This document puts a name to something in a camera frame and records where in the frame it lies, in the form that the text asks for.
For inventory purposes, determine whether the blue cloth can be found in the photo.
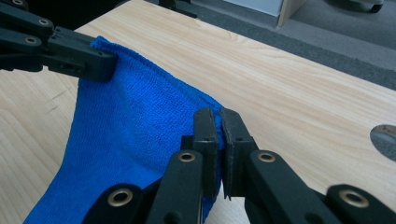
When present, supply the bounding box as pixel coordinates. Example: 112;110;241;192
22;35;226;224

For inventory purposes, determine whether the dark chair base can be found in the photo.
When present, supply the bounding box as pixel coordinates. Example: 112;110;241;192
322;0;385;14

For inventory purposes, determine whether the light wooden desk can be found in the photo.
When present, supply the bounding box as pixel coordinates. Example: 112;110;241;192
276;0;308;28

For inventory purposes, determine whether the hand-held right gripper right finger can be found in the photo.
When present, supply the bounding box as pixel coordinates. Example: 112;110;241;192
219;107;260;201

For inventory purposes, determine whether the white cabinet panel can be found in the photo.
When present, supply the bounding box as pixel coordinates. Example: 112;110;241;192
221;0;286;19

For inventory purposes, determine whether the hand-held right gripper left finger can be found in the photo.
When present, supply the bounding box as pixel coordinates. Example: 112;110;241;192
180;107;220;199

